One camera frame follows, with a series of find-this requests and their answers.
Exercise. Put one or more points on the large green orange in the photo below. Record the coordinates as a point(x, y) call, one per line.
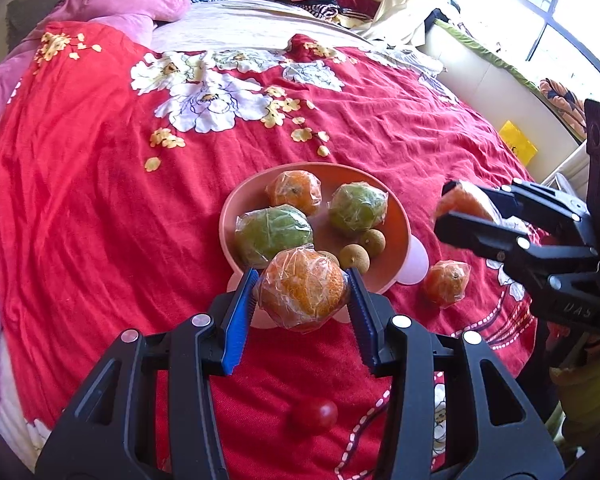
point(272, 235)

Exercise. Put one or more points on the red floral blanket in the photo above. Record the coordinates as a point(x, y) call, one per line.
point(105, 210)

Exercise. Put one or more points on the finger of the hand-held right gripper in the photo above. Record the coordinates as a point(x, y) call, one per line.
point(545, 210)
point(480, 237)

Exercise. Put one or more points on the red tomato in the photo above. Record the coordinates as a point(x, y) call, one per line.
point(314, 415)

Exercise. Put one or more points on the small green orange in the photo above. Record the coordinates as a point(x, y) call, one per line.
point(357, 207)

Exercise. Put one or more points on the yellow bag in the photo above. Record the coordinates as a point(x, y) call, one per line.
point(517, 142)

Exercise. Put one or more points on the pale yellow cloth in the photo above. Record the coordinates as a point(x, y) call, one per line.
point(410, 5)

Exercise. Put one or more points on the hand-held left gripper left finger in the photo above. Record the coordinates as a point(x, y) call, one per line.
point(237, 325)

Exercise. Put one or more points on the window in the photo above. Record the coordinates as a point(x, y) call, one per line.
point(545, 10)

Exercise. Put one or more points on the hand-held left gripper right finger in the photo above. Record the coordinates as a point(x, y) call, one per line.
point(362, 320)

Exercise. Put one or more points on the cream sofa with green trim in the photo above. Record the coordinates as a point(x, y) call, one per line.
point(480, 67)

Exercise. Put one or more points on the plastic-wrapped orange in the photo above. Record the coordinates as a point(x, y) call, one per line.
point(302, 290)
point(294, 191)
point(465, 205)
point(446, 282)

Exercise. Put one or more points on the cream bedsheet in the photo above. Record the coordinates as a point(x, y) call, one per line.
point(255, 25)

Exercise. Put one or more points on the orange patterned cushion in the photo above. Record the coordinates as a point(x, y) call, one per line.
point(560, 102)

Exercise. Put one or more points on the pink plastic plate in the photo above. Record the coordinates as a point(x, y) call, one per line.
point(325, 227)

